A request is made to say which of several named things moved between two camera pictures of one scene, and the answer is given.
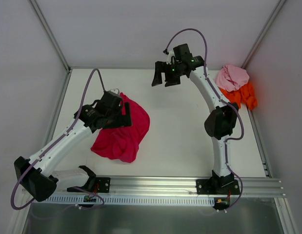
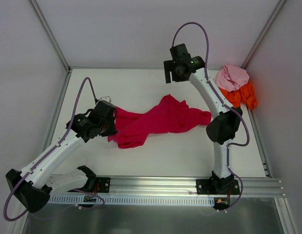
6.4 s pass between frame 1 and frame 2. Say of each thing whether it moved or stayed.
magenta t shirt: moved
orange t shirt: stayed
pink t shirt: stayed
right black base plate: stayed
